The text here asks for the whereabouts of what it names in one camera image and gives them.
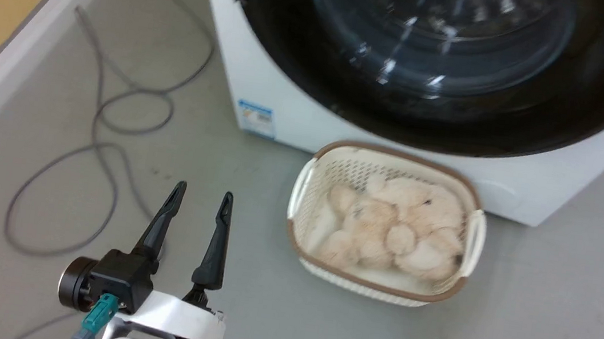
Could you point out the beige plush toy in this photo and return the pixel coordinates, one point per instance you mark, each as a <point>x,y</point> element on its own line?
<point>404,228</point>

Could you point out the white front-load washing machine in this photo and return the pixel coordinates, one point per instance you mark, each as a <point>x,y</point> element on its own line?
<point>265,90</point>

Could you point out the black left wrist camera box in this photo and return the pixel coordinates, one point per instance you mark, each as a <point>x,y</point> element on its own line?
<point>115,282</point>

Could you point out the black round washer door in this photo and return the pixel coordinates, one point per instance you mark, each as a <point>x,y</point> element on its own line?
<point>437,53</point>

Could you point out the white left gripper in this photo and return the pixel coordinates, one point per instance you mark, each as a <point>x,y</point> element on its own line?
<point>174,319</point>

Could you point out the blue white energy label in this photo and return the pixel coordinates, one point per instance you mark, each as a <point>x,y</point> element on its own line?
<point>255,118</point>

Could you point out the cream plastic laundry basket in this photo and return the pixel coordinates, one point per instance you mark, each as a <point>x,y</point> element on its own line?
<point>305,193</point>

